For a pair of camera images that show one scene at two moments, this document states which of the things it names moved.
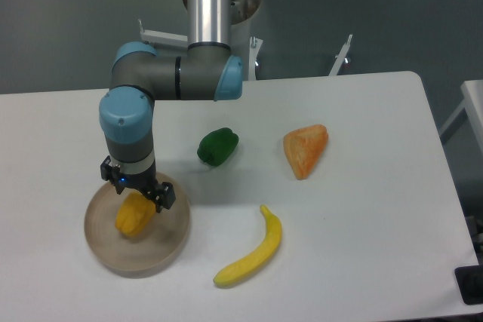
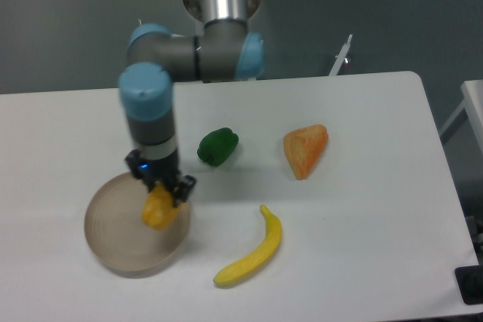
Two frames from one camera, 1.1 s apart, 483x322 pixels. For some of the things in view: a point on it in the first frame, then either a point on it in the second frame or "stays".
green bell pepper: [216, 146] stays
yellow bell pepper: [135, 214] → [158, 209]
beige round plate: [146, 253] stays
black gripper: [146, 183] → [152, 171]
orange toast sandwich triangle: [303, 147] stays
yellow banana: [256, 259] stays
